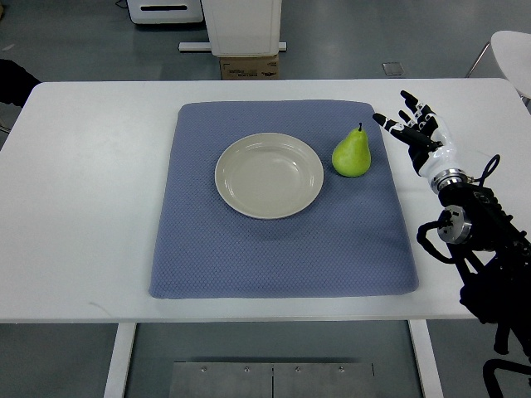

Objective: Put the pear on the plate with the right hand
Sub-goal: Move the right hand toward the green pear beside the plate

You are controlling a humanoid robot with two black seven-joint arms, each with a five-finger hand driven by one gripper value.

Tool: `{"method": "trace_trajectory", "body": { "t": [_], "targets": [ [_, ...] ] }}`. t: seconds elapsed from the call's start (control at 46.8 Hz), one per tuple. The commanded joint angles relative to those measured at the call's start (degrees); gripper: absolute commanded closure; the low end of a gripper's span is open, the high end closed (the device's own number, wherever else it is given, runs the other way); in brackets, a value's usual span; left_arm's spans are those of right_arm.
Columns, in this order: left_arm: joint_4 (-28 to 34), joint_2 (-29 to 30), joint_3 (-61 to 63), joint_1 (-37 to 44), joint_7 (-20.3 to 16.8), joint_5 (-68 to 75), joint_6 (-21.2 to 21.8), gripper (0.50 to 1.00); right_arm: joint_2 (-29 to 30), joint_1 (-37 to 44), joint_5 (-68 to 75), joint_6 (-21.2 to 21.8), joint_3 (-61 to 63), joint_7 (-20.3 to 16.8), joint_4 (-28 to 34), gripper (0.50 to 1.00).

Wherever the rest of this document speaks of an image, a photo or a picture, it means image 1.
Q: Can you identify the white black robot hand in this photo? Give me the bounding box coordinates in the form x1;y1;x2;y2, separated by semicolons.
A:
373;90;460;182

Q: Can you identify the green pear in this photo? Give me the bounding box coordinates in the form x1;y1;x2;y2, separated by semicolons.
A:
332;123;372;177

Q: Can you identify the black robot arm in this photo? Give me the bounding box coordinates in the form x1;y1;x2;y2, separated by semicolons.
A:
417;155;530;397

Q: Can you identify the beige round plate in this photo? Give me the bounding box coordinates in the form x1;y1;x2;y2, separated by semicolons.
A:
214;133;324;220

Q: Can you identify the metal floor plate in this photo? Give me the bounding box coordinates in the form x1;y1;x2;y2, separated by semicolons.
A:
169;362;377;397

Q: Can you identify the small grey floor outlet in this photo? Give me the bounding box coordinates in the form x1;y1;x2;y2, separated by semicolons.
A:
382;62;405;76

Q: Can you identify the white round chair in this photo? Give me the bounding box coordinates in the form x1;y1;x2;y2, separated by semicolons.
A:
465;31;531;107

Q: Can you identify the blue fabric mat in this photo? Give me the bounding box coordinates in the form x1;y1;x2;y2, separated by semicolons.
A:
149;99;418;299

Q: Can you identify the brown cardboard box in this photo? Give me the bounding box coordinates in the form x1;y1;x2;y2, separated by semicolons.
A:
219;55;280;80

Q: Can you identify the white right table leg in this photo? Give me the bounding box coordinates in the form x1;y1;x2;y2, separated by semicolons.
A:
407;319;444;398

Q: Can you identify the white table leg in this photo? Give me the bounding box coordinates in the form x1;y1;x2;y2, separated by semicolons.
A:
407;319;444;398
103;323;137;398

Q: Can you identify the white machine base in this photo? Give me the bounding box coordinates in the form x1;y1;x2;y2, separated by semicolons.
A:
178;0;287;57

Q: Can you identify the white appliance with slot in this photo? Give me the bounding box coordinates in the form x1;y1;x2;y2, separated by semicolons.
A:
126;0;203;24

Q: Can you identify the white left table leg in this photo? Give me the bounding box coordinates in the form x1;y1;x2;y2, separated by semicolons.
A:
103;323;137;398

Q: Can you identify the black object at left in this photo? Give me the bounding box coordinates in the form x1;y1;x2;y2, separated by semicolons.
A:
1;59;41;108

